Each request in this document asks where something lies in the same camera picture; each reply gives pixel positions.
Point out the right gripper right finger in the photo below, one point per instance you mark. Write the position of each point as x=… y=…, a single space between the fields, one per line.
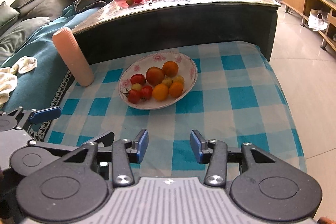
x=216 y=154

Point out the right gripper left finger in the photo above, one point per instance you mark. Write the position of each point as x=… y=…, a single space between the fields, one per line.
x=115 y=156

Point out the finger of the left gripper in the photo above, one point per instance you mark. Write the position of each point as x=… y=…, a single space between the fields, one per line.
x=20 y=119
x=106 y=138

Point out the red cherry tomato back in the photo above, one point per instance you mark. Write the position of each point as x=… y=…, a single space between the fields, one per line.
x=133 y=96

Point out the brown longan fruit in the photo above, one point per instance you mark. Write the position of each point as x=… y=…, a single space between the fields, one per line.
x=136 y=87

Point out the small red cherry tomato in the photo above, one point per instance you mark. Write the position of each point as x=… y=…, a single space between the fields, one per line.
x=146 y=92

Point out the orange tangerine front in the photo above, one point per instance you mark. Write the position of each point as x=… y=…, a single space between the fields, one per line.
x=160 y=92

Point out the orange tangerine small back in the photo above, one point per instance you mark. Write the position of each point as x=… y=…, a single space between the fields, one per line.
x=176 y=89

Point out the large red tomato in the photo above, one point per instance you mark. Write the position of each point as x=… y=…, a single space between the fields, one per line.
x=155 y=76

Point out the green-brown longan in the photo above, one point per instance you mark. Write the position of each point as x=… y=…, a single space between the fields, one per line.
x=167 y=81
x=179 y=79

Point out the cream crumpled cloth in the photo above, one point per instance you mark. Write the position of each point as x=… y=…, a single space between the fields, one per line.
x=9 y=78

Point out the teal sofa blanket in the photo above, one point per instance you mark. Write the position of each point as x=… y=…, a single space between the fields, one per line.
x=51 y=84

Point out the blue white checkered tablecloth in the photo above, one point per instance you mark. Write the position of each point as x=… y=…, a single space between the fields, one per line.
x=237 y=98

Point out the white floral ceramic plate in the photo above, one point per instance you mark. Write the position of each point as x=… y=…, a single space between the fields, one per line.
x=187 y=69

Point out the pink ribbed cylinder bottle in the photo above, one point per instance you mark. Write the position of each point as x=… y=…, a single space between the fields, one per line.
x=71 y=54

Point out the grey-green sofa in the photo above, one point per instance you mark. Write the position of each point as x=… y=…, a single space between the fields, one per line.
x=22 y=18

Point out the dark coffee table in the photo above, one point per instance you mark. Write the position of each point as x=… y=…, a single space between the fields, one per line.
x=118 y=30

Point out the wooden tv cabinet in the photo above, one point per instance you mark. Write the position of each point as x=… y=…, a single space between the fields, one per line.
x=305 y=7

